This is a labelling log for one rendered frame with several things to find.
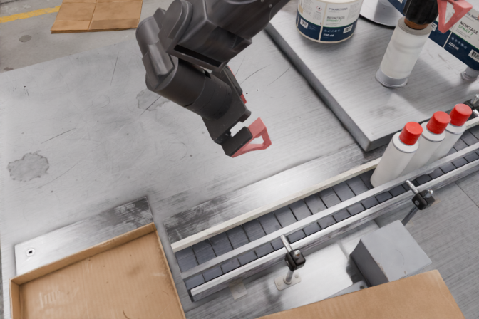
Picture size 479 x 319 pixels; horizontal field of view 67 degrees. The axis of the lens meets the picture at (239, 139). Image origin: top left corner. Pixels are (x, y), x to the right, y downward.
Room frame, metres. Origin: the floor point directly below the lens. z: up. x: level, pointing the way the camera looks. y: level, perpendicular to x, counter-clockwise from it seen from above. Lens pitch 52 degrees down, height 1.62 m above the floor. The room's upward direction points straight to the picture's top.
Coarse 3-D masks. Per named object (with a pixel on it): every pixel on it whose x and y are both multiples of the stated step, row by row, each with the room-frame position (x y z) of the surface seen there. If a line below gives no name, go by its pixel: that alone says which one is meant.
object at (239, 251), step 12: (456, 156) 0.46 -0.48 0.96; (420, 168) 0.43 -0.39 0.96; (432, 168) 0.43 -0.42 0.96; (396, 180) 0.40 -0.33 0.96; (372, 192) 0.37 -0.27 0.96; (336, 204) 0.34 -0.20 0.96; (348, 204) 0.34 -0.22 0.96; (312, 216) 0.31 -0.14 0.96; (324, 216) 0.31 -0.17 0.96; (288, 228) 0.29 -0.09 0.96; (300, 228) 0.29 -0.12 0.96; (264, 240) 0.26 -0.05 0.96; (228, 252) 0.24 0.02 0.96; (240, 252) 0.24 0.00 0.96; (204, 264) 0.22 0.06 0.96; (216, 264) 0.22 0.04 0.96; (192, 276) 0.20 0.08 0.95
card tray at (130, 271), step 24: (120, 240) 0.31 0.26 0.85; (144, 240) 0.32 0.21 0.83; (48, 264) 0.25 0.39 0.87; (72, 264) 0.26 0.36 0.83; (96, 264) 0.26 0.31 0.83; (120, 264) 0.26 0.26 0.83; (144, 264) 0.26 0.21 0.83; (24, 288) 0.21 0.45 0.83; (48, 288) 0.21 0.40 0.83; (72, 288) 0.21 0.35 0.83; (96, 288) 0.21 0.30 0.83; (120, 288) 0.21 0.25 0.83; (144, 288) 0.21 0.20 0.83; (168, 288) 0.21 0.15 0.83; (24, 312) 0.17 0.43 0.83; (48, 312) 0.17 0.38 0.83; (72, 312) 0.17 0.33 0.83; (96, 312) 0.17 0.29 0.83; (120, 312) 0.17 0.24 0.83; (144, 312) 0.17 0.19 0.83; (168, 312) 0.17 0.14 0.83
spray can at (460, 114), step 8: (464, 104) 0.50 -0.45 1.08; (456, 112) 0.48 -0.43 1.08; (464, 112) 0.48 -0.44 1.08; (456, 120) 0.47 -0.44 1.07; (464, 120) 0.47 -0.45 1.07; (448, 128) 0.47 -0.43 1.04; (456, 128) 0.47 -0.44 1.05; (464, 128) 0.47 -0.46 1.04; (448, 136) 0.46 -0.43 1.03; (456, 136) 0.46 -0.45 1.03; (448, 144) 0.46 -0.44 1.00; (440, 152) 0.46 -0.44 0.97; (432, 160) 0.46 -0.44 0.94
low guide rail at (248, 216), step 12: (360, 168) 0.46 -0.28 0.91; (372, 168) 0.47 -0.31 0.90; (336, 180) 0.42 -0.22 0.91; (300, 192) 0.39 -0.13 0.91; (312, 192) 0.40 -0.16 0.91; (276, 204) 0.36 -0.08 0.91; (240, 216) 0.33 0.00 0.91; (252, 216) 0.34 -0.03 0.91; (216, 228) 0.31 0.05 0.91; (228, 228) 0.31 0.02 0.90; (180, 240) 0.28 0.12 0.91; (192, 240) 0.28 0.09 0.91
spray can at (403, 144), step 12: (408, 132) 0.43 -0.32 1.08; (420, 132) 0.43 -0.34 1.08; (396, 144) 0.43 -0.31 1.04; (408, 144) 0.42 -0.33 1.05; (384, 156) 0.44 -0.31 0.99; (396, 156) 0.42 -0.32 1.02; (408, 156) 0.41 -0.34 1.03; (384, 168) 0.42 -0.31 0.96; (396, 168) 0.41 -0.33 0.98; (372, 180) 0.44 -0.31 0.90; (384, 180) 0.42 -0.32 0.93
